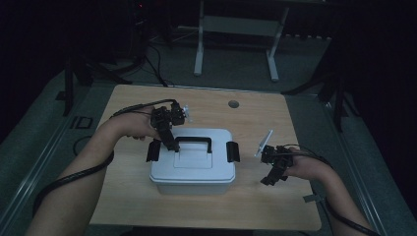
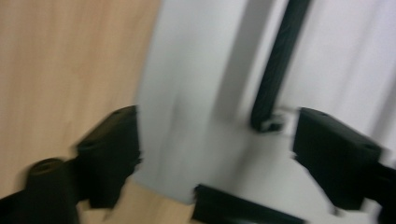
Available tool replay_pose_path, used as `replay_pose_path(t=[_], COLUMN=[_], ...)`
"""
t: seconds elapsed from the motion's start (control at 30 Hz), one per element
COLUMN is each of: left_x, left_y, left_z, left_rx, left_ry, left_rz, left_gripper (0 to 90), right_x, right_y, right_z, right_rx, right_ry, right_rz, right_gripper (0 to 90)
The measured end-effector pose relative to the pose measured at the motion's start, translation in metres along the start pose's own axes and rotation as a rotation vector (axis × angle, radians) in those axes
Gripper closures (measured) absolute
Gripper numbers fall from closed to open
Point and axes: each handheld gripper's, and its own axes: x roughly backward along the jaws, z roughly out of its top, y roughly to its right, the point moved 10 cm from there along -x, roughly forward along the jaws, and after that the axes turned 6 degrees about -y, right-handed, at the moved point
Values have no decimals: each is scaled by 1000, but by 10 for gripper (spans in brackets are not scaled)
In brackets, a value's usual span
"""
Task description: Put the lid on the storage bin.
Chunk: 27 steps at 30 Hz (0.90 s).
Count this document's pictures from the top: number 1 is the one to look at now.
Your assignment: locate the grey tape strip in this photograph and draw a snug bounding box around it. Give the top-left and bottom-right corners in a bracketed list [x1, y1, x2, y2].
[302, 193, 325, 204]

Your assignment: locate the black floor cable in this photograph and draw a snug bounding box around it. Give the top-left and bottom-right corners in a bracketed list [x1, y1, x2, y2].
[143, 43, 175, 89]

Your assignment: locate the person's left hand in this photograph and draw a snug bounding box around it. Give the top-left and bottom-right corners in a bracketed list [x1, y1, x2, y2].
[119, 105, 162, 143]

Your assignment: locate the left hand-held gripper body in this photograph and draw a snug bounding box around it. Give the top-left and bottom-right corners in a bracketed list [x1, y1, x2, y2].
[149, 99, 194, 132]

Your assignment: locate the white storage box black handle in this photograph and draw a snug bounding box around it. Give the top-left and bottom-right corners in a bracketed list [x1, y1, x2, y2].
[146, 127, 241, 197]

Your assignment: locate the white metal frame stand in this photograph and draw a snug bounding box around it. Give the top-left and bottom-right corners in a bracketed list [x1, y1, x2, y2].
[193, 0, 290, 84]

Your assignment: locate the black tripod stand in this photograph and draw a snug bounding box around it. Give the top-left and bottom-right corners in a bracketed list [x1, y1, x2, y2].
[54, 45, 134, 118]
[280, 38, 360, 133]

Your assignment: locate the person's right hand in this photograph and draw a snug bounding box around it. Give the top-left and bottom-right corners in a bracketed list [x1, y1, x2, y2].
[282, 147, 329, 182]

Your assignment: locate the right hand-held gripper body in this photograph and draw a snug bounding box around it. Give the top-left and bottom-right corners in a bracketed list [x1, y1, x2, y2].
[254, 129, 295, 172]

